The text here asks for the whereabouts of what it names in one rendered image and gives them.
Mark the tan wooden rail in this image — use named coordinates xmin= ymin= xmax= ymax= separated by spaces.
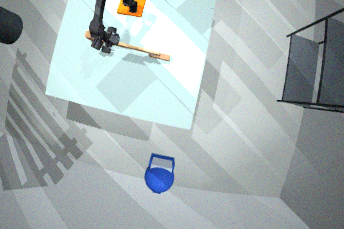
xmin=113 ymin=42 xmax=160 ymax=56

